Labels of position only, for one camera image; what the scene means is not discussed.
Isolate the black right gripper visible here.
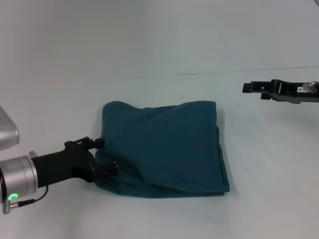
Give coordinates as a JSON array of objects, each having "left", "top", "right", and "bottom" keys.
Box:
[{"left": 242, "top": 79, "right": 319, "bottom": 105}]

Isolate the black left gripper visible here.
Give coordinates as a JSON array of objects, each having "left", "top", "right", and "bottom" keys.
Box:
[{"left": 31, "top": 136, "right": 120, "bottom": 189}]

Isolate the teal blue shirt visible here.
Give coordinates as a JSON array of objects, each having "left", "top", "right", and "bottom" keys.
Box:
[{"left": 94, "top": 100, "right": 230, "bottom": 200}]

